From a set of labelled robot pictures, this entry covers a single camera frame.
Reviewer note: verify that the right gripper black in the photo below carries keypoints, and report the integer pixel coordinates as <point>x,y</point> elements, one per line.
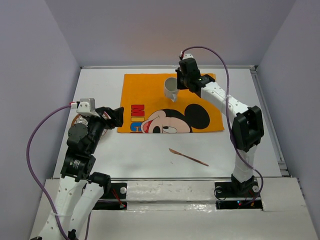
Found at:
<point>180,85</point>

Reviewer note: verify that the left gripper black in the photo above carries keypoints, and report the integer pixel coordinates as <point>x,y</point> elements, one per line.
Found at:
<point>117,115</point>

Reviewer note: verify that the white ceramic mug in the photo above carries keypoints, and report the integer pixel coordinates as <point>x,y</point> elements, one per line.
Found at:
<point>171,89</point>

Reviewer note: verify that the yellow Mickey Mouse cloth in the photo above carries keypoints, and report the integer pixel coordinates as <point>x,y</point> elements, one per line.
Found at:
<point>147,110</point>

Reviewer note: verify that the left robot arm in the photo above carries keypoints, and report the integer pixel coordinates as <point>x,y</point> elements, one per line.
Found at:
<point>79,189</point>

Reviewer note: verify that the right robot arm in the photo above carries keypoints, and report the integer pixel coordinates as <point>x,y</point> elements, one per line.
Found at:
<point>245,124</point>

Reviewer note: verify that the copper knife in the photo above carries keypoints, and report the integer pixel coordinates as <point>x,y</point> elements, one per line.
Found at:
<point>188,157</point>

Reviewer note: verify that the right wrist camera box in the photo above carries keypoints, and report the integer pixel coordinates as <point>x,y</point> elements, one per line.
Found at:
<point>186,55</point>

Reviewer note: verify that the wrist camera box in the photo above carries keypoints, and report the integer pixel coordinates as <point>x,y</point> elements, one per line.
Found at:
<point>87,107</point>
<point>186,55</point>

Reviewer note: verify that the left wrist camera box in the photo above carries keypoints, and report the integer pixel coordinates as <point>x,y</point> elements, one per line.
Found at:
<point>87,107</point>

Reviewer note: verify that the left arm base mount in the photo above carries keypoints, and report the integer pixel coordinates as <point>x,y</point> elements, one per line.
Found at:
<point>115,199</point>

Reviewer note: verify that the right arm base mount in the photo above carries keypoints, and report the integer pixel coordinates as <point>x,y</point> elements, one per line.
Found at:
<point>227,199</point>

